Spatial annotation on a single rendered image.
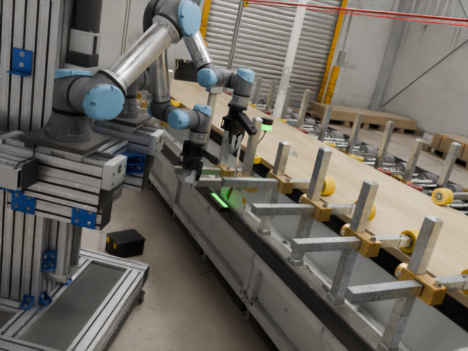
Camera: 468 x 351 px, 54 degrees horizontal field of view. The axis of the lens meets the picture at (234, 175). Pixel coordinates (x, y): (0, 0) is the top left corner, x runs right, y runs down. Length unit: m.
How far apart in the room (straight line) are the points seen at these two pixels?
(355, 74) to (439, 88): 2.03
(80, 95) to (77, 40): 0.39
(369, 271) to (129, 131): 1.15
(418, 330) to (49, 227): 1.46
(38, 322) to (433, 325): 1.51
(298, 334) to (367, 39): 10.24
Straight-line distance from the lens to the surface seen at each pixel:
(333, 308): 1.61
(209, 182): 2.00
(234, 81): 1.96
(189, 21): 1.65
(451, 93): 10.94
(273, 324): 2.40
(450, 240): 1.96
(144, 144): 2.07
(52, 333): 2.09
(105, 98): 1.48
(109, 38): 9.62
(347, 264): 1.57
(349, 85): 11.93
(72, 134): 1.62
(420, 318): 1.68
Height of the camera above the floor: 1.50
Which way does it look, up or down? 18 degrees down
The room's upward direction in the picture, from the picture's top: 12 degrees clockwise
